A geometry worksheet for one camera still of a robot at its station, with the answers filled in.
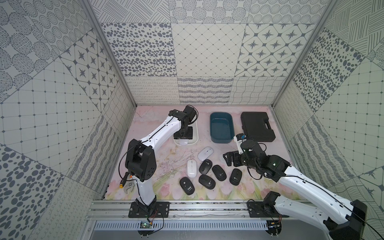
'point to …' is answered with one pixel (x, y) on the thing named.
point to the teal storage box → (222, 127)
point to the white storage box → (195, 136)
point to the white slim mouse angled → (205, 153)
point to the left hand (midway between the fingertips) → (190, 138)
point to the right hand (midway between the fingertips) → (232, 155)
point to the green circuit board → (145, 225)
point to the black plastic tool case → (256, 127)
